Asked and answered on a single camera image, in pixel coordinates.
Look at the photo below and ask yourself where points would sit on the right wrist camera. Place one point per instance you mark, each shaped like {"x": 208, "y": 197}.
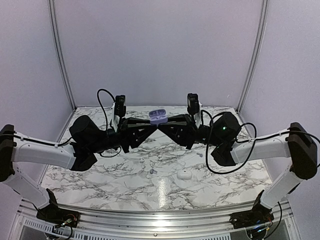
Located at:
{"x": 194, "y": 108}

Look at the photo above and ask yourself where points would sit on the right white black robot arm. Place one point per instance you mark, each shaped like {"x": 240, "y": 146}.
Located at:
{"x": 221, "y": 133}

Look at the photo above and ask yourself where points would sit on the right aluminium corner post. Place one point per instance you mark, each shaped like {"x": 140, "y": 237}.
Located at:
{"x": 255, "y": 54}

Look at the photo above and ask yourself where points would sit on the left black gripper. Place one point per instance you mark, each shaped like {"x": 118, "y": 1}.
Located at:
{"x": 129, "y": 135}

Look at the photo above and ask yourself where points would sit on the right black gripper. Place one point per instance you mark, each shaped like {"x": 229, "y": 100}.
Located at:
{"x": 185, "y": 132}

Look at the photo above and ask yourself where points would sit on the purple earbud charging case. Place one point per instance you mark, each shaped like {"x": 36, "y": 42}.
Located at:
{"x": 158, "y": 116}

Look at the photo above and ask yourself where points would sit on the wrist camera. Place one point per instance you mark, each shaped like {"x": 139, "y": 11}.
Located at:
{"x": 194, "y": 108}
{"x": 118, "y": 111}

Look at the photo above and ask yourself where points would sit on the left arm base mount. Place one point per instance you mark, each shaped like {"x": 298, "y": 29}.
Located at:
{"x": 54, "y": 214}

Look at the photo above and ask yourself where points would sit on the left aluminium corner post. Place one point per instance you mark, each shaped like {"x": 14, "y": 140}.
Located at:
{"x": 59, "y": 53}

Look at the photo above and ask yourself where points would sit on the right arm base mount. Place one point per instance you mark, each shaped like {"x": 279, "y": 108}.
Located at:
{"x": 259, "y": 214}

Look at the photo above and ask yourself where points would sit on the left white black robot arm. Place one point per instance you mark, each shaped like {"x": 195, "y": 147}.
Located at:
{"x": 76, "y": 154}

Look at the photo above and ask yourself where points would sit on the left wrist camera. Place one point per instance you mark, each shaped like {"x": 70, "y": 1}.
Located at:
{"x": 118, "y": 111}

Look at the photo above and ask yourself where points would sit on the aluminium front rail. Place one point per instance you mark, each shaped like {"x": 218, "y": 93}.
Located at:
{"x": 190, "y": 224}

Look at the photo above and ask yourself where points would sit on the aluminium corner post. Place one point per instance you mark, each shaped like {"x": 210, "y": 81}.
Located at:
{"x": 59, "y": 53}
{"x": 255, "y": 54}

